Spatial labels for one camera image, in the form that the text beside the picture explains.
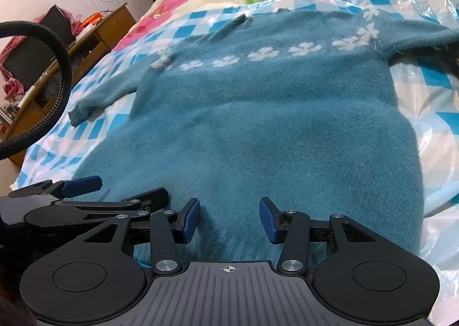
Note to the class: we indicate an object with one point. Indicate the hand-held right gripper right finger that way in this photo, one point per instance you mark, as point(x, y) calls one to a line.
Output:
point(269, 221)

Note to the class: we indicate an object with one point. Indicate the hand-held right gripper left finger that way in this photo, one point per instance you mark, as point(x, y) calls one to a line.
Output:
point(190, 221)

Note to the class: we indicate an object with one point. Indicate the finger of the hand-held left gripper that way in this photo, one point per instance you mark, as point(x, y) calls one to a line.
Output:
point(83, 184)
point(107, 206)

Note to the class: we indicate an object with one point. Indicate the teal sweater with white flowers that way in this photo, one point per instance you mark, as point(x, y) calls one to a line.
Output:
point(251, 114)

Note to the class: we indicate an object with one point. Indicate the pink cloth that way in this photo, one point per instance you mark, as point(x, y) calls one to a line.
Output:
point(12, 87)

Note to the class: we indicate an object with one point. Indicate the black television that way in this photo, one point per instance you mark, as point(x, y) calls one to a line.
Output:
point(30, 60)

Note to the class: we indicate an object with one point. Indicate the orange toy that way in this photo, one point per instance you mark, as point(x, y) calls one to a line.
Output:
point(94, 19)

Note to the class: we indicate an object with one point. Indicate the blue checked plastic sheet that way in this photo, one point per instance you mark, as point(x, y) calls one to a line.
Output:
point(425, 91)

